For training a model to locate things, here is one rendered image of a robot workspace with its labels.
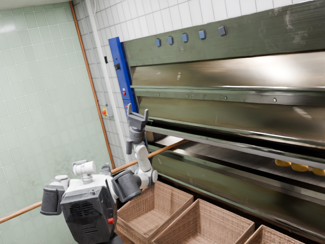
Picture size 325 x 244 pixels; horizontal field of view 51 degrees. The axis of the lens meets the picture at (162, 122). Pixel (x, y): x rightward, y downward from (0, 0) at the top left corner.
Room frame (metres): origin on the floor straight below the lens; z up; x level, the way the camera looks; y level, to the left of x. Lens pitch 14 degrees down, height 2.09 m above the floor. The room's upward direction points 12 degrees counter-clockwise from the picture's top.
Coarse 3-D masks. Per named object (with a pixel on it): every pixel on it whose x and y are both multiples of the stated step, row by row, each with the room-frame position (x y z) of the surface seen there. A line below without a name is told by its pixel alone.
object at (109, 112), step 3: (102, 108) 3.41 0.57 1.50; (105, 108) 3.34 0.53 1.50; (108, 108) 3.35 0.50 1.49; (111, 108) 3.36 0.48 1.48; (105, 111) 3.36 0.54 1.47; (108, 111) 3.34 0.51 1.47; (111, 111) 3.36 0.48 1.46; (105, 114) 3.37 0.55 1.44; (108, 114) 3.34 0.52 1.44; (111, 114) 3.36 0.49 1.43
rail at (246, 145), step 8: (152, 128) 2.49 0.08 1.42; (160, 128) 2.40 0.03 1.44; (192, 136) 2.08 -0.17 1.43; (200, 136) 2.02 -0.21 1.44; (232, 144) 1.78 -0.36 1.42; (240, 144) 1.73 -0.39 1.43; (248, 144) 1.70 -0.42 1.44; (272, 152) 1.55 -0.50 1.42; (280, 152) 1.52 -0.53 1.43; (288, 152) 1.48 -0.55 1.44; (312, 160) 1.37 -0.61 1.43; (320, 160) 1.34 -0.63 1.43
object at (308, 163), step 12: (156, 132) 2.45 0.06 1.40; (168, 132) 2.31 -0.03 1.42; (192, 132) 2.25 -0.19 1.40; (204, 132) 2.23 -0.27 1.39; (216, 144) 1.89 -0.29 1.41; (228, 144) 1.81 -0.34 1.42; (252, 144) 1.78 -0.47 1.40; (264, 144) 1.76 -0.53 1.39; (276, 144) 1.74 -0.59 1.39; (276, 156) 1.53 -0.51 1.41; (324, 156) 1.44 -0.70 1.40; (324, 168) 1.32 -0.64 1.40
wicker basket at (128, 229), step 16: (144, 192) 2.77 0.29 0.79; (160, 192) 2.76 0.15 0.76; (176, 192) 2.57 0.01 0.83; (128, 208) 2.67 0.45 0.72; (144, 208) 2.75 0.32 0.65; (160, 208) 2.73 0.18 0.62; (176, 208) 2.55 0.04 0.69; (128, 224) 2.38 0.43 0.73; (144, 224) 2.58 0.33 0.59; (160, 224) 2.53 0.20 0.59; (144, 240) 2.20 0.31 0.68
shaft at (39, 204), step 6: (174, 144) 2.67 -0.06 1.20; (162, 150) 2.60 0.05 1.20; (150, 156) 2.54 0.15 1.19; (132, 162) 2.46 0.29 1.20; (120, 168) 2.40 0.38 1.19; (36, 204) 2.07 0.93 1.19; (24, 210) 2.03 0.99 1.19; (30, 210) 2.05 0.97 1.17; (6, 216) 1.98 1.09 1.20; (12, 216) 1.98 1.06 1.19; (0, 222) 1.95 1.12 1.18
